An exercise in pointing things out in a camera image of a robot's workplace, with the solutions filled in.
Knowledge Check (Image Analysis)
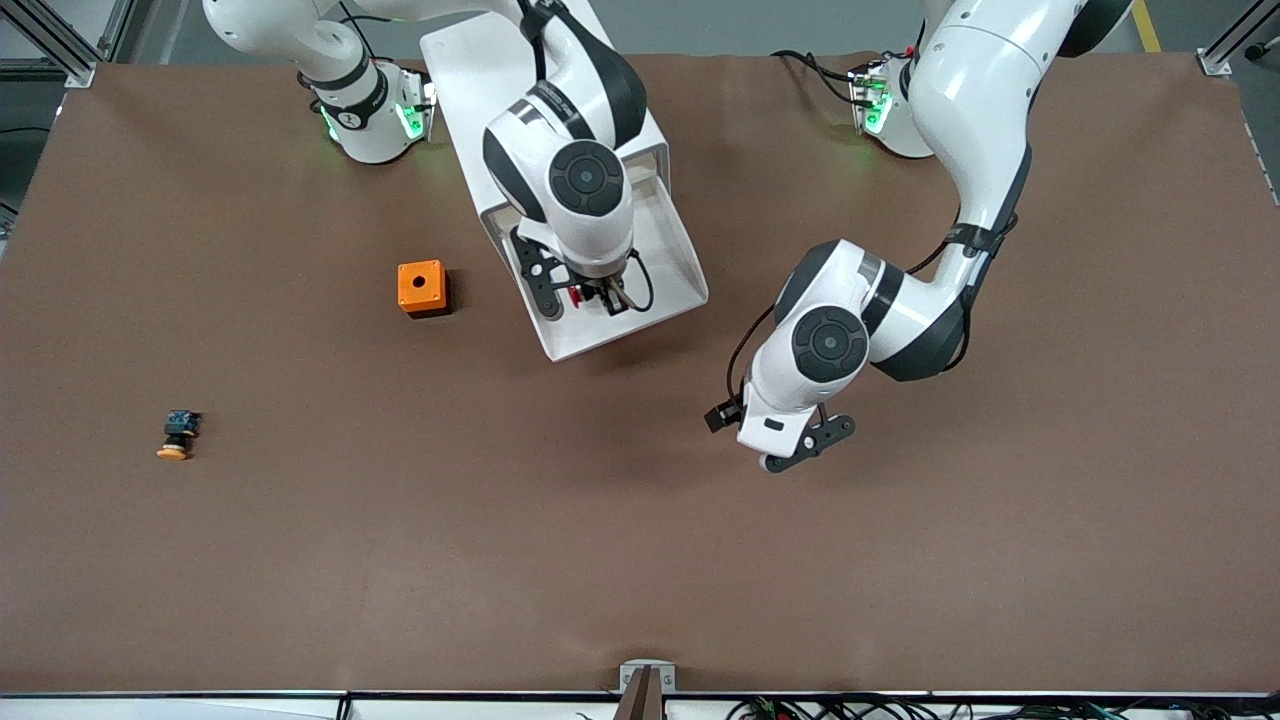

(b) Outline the white cabinet drawer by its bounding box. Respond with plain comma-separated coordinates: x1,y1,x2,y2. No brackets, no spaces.
480,150,711,363

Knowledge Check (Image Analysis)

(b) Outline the white drawer cabinet housing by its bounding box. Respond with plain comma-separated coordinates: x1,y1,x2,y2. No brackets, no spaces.
420,0,673,251

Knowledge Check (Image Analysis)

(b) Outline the yellow push button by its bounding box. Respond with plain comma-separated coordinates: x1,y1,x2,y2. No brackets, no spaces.
156,409,203,462

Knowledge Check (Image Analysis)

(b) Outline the orange box with hole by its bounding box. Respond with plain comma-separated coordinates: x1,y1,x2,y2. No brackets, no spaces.
397,260,451,319

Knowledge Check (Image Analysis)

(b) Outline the brown table cover mat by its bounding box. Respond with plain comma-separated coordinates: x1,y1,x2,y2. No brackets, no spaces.
0,50,1280,696

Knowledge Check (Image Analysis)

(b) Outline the black cable bundle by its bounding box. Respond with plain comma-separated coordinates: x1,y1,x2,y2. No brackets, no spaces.
725,695,1280,720

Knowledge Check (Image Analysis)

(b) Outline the grey metal table bracket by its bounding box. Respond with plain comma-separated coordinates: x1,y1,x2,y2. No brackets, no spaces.
619,660,677,693

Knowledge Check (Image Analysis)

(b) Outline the black arm base cable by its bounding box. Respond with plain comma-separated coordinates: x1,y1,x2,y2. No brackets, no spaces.
768,48,863,106

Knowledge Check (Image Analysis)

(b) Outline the aluminium frame post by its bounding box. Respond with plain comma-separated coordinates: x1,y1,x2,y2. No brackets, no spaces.
0,0,136,89
1197,0,1280,78

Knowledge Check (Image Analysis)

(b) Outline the white table edge rail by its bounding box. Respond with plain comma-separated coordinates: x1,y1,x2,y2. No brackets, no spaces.
0,690,1280,720

